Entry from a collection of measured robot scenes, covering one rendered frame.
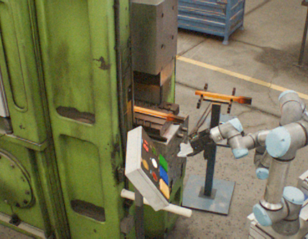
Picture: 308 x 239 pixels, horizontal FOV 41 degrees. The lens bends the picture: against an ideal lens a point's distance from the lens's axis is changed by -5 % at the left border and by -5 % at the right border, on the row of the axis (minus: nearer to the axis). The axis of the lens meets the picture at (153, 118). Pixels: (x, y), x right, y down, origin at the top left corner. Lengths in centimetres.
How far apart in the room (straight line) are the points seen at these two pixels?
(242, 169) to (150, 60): 185
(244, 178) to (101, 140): 173
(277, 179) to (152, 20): 100
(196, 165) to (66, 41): 200
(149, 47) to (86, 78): 37
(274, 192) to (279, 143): 28
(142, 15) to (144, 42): 15
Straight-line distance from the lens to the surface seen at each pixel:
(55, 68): 237
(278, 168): 186
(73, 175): 278
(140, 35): 226
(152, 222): 307
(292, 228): 220
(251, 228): 236
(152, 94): 290
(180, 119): 260
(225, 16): 622
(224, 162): 391
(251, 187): 369
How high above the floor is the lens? 242
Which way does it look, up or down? 33 degrees down
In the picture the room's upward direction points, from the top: straight up
